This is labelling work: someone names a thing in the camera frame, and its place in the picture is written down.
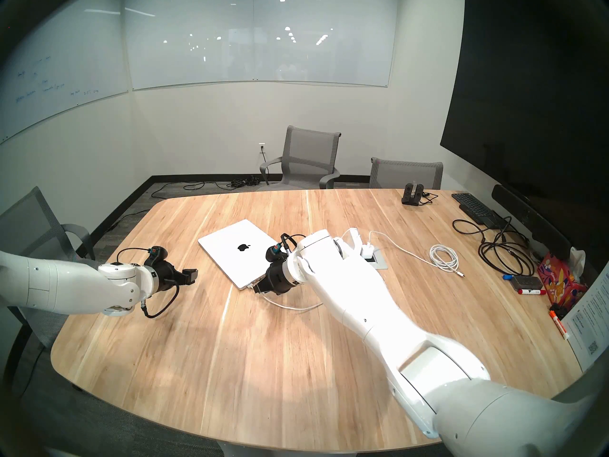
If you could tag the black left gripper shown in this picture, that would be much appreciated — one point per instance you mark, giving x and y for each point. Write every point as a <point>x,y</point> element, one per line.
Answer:
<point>169,277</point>

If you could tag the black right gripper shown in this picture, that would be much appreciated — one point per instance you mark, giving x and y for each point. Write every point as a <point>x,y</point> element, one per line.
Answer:
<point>280,277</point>

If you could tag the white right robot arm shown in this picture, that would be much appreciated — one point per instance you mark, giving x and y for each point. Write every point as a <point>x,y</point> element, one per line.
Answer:
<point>380,327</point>

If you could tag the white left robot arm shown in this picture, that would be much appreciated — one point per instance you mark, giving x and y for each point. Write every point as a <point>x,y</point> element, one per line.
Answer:
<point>57,284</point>

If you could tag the silver MacBook laptop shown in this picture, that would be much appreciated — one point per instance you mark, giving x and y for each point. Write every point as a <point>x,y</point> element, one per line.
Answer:
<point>235,253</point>

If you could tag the black controller charging dock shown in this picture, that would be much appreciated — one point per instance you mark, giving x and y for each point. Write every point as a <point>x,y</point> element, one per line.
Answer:
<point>412,195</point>

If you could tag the large white power adapter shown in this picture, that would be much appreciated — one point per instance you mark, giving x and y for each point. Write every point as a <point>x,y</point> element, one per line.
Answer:
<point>354,239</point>

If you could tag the small white power adapter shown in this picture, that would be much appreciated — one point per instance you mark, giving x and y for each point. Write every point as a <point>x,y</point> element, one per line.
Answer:
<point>368,249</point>

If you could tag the silver table outlet box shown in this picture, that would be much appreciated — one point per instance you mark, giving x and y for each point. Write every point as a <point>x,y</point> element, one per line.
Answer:
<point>380,264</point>

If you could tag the grey mesh chair with armrests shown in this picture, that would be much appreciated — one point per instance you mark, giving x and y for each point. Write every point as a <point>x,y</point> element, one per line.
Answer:
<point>309,151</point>

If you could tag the dark grey office chair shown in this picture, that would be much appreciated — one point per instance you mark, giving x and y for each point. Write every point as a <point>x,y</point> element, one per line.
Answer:
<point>26,223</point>

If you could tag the grey mesh chair without armrests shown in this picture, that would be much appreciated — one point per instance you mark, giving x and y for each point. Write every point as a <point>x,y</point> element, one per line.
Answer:
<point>407,175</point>

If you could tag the black keyboard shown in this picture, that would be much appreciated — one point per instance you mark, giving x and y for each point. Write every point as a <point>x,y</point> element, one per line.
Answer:
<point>473,208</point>

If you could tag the large clean glass whiteboard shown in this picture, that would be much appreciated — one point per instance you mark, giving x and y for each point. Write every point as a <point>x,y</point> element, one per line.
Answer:
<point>257,37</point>

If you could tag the glass whiteboard with blue writing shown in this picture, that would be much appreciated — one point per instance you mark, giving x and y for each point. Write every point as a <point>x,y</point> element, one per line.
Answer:
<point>52,51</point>

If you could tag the grey whiteboard eraser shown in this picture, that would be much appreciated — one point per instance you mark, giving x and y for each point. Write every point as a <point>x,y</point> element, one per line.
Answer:
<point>527,282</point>

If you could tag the red white marker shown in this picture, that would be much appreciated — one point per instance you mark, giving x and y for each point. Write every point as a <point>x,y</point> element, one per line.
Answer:
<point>558,324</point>
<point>532,292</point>

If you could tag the black video bar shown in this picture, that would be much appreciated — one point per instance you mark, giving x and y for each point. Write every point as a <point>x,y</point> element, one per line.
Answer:
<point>530,220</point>

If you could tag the colourful tissue box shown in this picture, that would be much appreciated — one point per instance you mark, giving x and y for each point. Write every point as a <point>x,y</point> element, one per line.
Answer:
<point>559,279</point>

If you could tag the large black TV screen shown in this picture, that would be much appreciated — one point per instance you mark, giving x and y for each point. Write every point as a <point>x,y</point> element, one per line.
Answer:
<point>528,104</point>

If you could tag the white printed paper sheet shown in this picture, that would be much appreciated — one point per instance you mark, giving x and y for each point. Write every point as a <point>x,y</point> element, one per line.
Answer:
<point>590,318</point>

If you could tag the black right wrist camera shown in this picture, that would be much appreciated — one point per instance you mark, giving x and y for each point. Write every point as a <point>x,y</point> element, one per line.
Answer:
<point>276,253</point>

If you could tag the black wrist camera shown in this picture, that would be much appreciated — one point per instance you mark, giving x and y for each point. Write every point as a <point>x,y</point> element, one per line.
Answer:
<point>156,256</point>
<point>276,253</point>

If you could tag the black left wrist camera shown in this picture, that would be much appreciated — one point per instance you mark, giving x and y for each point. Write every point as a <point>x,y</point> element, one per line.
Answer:
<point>156,256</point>

